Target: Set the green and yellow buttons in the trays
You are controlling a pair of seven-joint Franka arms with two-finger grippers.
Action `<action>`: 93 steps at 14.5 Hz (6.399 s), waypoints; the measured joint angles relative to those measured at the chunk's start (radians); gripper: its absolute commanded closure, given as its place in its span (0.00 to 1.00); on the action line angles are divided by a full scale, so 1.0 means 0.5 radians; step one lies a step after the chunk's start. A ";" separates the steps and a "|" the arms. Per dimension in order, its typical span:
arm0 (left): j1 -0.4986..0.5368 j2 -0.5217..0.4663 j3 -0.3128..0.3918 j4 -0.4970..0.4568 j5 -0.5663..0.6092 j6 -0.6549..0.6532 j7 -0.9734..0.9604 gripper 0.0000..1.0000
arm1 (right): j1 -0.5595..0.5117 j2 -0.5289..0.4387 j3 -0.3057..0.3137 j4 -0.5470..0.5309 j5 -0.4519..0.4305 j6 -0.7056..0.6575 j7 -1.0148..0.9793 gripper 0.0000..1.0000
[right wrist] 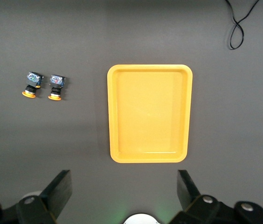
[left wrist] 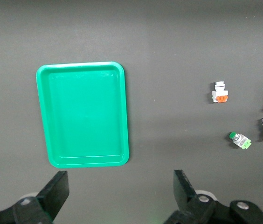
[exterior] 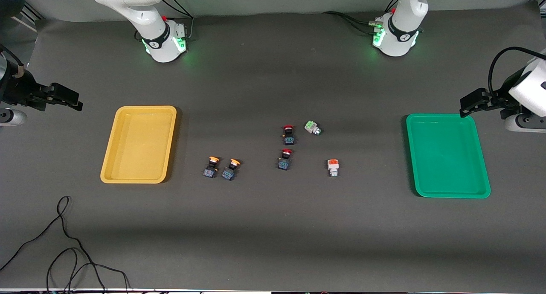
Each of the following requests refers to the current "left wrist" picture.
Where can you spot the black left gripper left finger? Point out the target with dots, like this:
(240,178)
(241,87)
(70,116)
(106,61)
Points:
(50,198)

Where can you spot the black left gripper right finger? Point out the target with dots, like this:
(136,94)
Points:
(187,200)

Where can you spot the green push button orange base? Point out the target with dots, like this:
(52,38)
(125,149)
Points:
(220,92)

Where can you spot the green plastic tray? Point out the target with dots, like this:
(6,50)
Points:
(82,116)

